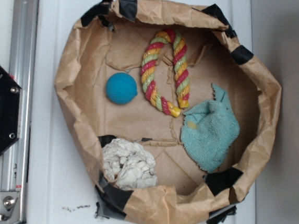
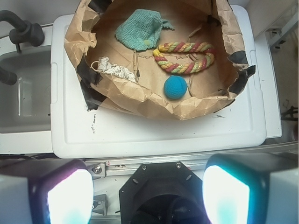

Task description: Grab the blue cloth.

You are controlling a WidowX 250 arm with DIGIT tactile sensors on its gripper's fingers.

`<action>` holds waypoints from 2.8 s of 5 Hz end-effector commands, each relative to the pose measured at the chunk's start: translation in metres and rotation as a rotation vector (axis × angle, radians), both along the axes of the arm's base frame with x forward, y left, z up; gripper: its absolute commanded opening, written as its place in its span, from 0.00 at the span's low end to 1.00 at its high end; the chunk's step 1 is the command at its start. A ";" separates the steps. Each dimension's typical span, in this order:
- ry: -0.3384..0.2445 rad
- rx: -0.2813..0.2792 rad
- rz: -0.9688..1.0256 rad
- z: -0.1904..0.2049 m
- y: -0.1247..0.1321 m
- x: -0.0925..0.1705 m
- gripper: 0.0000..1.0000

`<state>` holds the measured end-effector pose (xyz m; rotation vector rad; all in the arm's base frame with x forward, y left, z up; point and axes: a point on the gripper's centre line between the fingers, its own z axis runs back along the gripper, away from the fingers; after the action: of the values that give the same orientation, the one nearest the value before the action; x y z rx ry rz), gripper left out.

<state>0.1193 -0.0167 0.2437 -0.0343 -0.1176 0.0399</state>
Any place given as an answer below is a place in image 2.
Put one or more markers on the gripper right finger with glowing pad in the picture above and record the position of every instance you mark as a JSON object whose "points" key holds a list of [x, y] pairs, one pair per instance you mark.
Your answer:
{"points": [[252, 188]]}

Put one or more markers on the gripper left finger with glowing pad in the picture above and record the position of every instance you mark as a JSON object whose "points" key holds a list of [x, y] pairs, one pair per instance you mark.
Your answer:
{"points": [[45, 192]]}

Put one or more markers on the teal blue knitted cloth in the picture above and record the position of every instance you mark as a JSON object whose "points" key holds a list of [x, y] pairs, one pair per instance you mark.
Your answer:
{"points": [[142, 29]]}

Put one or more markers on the white plastic lid board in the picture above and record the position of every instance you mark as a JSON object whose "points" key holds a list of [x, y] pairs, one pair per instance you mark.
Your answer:
{"points": [[77, 132]]}

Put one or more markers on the grey sink basin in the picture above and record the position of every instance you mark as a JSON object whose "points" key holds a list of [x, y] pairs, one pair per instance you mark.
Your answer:
{"points": [[25, 106]]}

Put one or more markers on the blue knitted ball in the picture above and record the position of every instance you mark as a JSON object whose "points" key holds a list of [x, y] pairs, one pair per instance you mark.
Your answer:
{"points": [[175, 87]]}

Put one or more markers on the crumpled white paper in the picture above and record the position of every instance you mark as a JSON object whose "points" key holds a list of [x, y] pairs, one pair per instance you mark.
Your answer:
{"points": [[104, 66]]}

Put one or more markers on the brown paper bag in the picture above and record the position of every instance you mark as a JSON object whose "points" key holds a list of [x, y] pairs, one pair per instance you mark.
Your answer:
{"points": [[91, 35]]}

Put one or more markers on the black faucet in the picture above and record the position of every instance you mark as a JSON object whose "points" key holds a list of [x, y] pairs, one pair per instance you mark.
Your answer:
{"points": [[24, 31]]}

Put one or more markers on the aluminium rail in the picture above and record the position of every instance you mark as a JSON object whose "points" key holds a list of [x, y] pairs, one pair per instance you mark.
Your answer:
{"points": [[101, 168]]}

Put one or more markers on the multicolour twisted rope toy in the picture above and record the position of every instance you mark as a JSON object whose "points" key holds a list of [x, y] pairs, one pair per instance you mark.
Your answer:
{"points": [[184, 58]]}

